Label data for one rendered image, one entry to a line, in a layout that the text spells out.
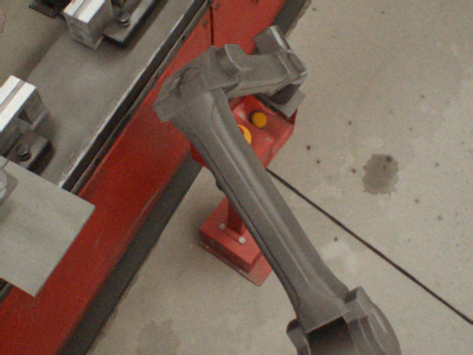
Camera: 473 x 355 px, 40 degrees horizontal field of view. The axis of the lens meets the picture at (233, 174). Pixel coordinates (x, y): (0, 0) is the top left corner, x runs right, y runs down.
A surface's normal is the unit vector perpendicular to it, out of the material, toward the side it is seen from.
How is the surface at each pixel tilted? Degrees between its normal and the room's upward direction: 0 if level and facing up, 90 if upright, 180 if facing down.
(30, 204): 0
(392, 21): 0
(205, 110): 41
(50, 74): 0
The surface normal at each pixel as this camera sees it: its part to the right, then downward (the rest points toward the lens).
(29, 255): 0.00, -0.42
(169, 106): -0.31, 0.20
